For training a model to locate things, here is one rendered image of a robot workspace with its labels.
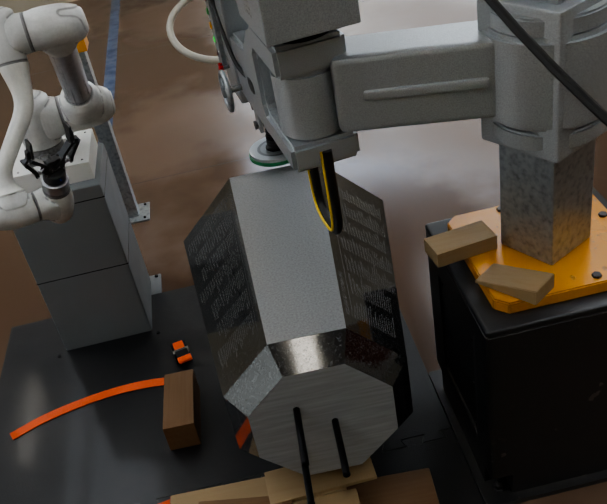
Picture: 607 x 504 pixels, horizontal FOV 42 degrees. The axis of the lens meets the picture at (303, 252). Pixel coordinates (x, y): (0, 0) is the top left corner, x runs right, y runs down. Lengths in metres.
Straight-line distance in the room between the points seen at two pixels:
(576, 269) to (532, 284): 0.18
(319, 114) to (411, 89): 0.26
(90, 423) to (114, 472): 0.31
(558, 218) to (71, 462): 2.02
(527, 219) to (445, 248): 0.25
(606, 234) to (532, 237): 0.26
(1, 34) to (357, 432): 1.69
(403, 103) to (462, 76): 0.17
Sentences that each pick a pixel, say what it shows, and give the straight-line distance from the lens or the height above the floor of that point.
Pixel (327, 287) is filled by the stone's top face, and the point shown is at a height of 0.82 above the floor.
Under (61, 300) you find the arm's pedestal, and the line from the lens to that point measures 3.61.
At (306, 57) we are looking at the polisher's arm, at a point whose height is 1.49.
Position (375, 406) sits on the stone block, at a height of 0.59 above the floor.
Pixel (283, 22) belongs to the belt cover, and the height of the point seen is 1.62.
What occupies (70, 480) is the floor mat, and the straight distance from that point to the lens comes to 3.20.
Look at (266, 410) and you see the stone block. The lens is 2.24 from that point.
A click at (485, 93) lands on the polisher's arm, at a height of 1.33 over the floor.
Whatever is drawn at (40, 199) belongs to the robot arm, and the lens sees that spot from 2.79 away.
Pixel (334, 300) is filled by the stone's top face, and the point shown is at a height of 0.82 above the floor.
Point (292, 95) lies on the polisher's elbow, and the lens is 2.16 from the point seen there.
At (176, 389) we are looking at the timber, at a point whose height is 0.14.
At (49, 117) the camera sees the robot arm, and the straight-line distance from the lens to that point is 3.32.
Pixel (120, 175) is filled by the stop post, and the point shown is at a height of 0.28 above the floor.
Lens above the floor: 2.24
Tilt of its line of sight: 34 degrees down
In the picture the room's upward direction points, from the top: 11 degrees counter-clockwise
